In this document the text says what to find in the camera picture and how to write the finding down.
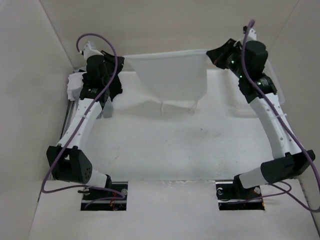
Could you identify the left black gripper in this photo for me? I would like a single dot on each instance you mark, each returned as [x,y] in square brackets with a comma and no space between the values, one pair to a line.
[109,58]

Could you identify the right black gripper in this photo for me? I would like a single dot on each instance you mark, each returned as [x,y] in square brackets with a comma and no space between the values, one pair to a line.
[218,55]

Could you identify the white tank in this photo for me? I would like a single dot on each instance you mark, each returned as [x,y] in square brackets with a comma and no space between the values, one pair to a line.
[174,76]
[75,82]

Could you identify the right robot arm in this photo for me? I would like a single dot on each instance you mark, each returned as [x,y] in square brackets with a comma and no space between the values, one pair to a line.
[260,92]

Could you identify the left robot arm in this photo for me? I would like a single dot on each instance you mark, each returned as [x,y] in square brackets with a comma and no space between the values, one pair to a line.
[67,159]

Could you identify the folded black tank top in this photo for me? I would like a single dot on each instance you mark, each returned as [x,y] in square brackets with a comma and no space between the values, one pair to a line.
[115,88]

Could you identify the folded white tank top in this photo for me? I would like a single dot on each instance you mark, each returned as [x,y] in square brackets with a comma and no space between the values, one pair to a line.
[75,82]

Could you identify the folded grey tank top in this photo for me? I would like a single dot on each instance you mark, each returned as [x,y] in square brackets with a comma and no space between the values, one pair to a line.
[107,107]

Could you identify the light grey folded top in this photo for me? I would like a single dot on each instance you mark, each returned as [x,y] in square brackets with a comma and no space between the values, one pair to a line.
[81,69]

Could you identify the white plastic basket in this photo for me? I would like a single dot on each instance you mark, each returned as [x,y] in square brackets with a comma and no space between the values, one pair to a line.
[269,71]

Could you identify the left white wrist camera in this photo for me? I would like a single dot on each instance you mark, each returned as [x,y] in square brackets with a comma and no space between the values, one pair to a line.
[88,50]

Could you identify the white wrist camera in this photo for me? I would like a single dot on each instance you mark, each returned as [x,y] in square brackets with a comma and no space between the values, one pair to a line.
[88,50]
[251,36]

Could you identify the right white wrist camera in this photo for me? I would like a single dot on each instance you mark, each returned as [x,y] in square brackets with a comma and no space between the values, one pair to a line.
[251,36]

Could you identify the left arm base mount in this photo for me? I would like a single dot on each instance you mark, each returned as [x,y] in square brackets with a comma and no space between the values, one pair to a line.
[98,200]

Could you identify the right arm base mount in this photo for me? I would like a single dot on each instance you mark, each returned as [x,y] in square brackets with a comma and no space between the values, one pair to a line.
[231,199]

